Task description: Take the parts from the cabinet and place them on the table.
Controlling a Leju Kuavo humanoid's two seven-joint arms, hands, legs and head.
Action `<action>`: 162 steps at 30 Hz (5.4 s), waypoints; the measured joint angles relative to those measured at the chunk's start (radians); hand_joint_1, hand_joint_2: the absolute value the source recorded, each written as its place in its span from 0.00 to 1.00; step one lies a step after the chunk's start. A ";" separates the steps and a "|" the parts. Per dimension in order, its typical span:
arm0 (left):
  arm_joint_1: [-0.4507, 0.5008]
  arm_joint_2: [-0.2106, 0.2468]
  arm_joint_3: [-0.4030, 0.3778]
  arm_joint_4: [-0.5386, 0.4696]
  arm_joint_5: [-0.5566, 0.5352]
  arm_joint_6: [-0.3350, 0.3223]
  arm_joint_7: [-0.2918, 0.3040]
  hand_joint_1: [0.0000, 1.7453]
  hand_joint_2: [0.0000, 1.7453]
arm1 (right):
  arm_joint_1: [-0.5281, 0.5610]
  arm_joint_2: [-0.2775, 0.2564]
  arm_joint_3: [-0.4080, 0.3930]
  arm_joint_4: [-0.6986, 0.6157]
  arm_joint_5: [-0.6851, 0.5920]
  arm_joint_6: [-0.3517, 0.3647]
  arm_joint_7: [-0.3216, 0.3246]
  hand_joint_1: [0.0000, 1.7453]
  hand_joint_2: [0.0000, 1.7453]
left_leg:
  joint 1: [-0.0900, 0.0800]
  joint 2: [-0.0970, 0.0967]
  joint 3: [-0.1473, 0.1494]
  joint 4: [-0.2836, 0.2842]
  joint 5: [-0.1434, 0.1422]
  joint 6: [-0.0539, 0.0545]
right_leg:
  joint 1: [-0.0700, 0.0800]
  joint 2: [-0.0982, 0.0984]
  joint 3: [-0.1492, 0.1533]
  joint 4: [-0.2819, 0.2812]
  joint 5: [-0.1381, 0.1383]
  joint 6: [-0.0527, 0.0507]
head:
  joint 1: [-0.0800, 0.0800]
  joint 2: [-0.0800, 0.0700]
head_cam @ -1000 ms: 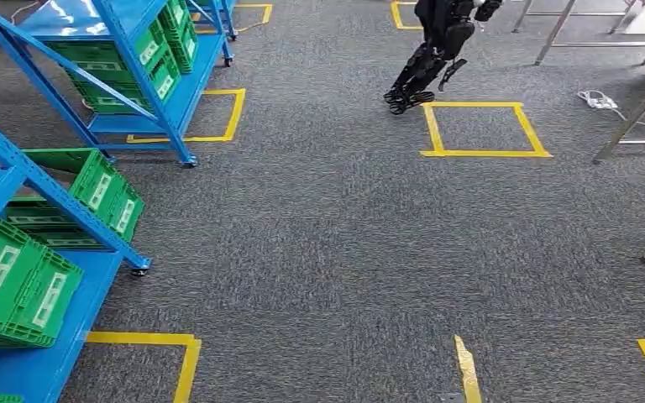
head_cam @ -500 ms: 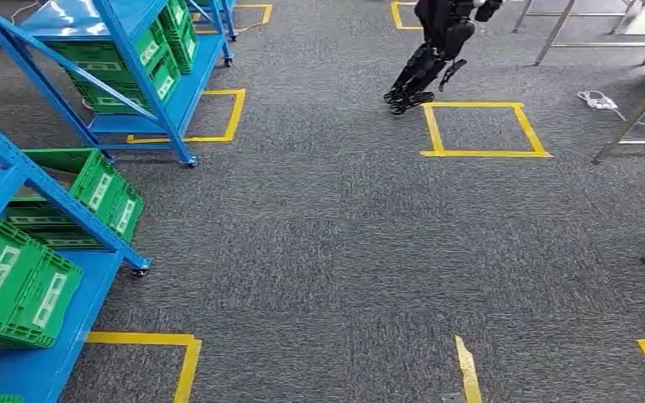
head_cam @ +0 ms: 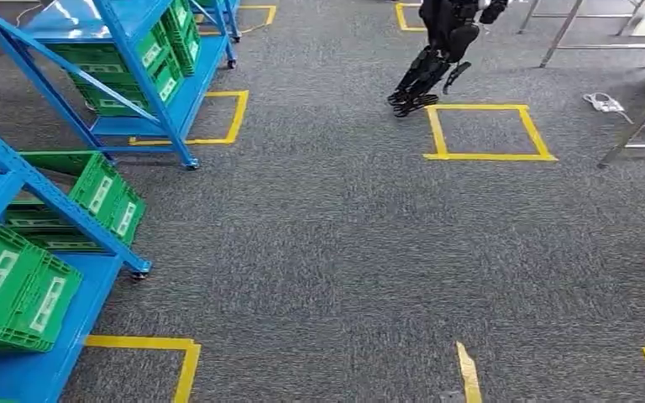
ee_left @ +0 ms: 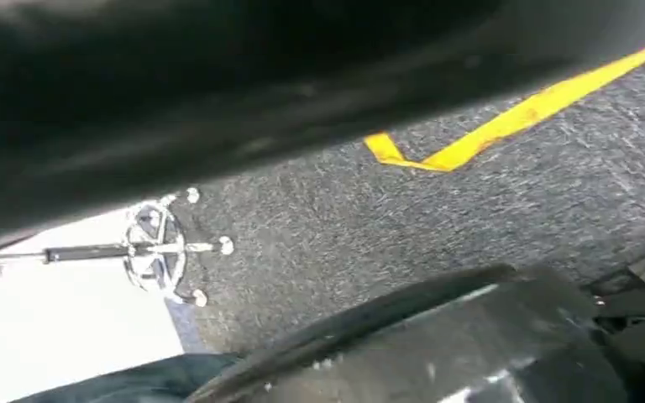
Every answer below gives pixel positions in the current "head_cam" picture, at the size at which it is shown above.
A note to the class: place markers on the black humanoid robot legs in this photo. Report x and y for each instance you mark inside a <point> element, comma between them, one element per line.
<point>445,33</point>

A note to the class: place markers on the green plastic crate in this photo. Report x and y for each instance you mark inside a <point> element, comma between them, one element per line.
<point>100,178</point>
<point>16,300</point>
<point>50,233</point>
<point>133,94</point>
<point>183,33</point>
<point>105,55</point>

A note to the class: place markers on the white power strip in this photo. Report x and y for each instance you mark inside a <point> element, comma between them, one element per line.
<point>603,103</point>

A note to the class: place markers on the metal table leg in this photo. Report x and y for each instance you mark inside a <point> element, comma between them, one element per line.
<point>641,119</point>

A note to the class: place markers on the large blue metal shelf rack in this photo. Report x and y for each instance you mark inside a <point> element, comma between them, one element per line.
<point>33,372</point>

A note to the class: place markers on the metal frame table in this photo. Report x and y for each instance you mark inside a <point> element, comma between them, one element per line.
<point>562,33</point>

